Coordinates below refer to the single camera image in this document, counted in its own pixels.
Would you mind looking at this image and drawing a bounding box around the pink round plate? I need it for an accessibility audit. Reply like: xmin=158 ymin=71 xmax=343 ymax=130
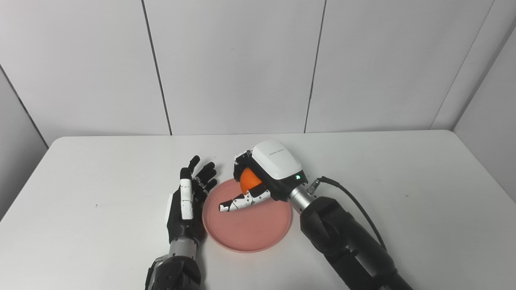
xmin=202 ymin=178 xmax=293 ymax=253

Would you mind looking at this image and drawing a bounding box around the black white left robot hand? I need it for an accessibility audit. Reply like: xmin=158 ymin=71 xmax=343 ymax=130
xmin=166 ymin=155 xmax=218 ymax=244

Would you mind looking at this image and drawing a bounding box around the orange fruit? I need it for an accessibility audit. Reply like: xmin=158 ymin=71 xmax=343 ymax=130
xmin=239 ymin=168 xmax=263 ymax=194

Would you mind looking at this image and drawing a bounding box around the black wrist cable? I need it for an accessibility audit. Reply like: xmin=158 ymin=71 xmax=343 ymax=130
xmin=308 ymin=176 xmax=387 ymax=253

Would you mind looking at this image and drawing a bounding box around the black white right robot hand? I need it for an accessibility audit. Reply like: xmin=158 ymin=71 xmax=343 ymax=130
xmin=218 ymin=139 xmax=307 ymax=213

